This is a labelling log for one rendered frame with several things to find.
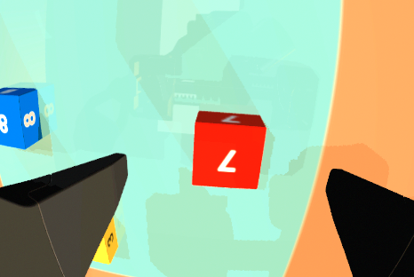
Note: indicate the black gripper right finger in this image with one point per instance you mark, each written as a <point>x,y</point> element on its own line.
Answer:
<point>374,224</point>

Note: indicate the blue block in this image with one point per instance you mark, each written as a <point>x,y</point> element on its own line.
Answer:
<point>19,117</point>

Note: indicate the red block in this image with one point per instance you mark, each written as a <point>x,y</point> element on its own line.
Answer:
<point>227,149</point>

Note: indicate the yellow block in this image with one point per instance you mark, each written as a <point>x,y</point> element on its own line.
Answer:
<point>108,246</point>

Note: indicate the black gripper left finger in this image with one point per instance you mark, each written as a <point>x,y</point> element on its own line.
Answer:
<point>52,226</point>

